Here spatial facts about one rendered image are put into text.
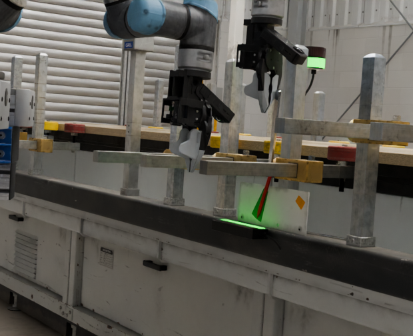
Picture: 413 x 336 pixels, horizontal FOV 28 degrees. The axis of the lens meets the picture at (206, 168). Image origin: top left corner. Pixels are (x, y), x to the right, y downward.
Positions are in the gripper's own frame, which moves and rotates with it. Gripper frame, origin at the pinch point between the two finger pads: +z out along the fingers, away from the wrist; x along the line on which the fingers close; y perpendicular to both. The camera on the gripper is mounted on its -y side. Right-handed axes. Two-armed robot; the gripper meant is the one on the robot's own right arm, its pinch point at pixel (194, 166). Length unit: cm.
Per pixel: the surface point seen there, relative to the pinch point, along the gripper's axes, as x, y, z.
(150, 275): -105, -56, 40
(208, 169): 1.1, -3.0, 0.4
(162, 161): -23.9, -6.7, -0.6
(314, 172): 4.6, -30.1, -1.3
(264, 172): 1.1, -18.3, -0.2
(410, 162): 17, -48, -6
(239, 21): -158, -124, -68
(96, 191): -96, -27, 11
